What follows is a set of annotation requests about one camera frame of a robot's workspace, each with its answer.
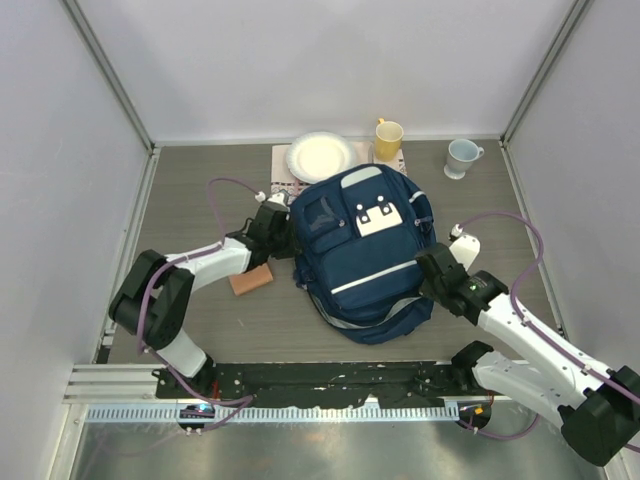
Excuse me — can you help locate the brown leather wallet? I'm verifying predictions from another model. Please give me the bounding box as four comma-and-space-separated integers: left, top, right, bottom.
229, 263, 274, 296

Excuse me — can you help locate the white paper plate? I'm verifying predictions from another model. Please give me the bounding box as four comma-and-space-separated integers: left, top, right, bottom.
285, 132, 358, 184

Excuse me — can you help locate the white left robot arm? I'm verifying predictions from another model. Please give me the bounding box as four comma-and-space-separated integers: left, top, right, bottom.
108, 199, 293, 399

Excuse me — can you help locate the blue student backpack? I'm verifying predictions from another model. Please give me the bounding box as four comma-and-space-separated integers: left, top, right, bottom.
290, 164, 436, 345

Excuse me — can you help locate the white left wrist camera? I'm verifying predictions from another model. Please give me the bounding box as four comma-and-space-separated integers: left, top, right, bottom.
254, 190, 289, 211

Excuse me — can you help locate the yellow mug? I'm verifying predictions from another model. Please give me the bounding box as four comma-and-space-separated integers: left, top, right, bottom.
374, 118, 404, 162

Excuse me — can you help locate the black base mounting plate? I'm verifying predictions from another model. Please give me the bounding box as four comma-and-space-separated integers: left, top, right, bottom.
155, 359, 501, 409

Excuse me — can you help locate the light blue mug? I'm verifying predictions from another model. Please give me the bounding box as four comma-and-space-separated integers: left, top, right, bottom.
443, 139, 485, 180

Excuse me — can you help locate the slotted cable duct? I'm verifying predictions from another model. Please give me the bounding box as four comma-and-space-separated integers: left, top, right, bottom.
85, 400, 459, 424

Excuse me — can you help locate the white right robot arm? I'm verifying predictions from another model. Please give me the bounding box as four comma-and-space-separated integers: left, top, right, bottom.
416, 236, 639, 467

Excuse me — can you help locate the patterned cloth placemat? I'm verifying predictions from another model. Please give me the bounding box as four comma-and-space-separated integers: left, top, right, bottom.
271, 141, 407, 202

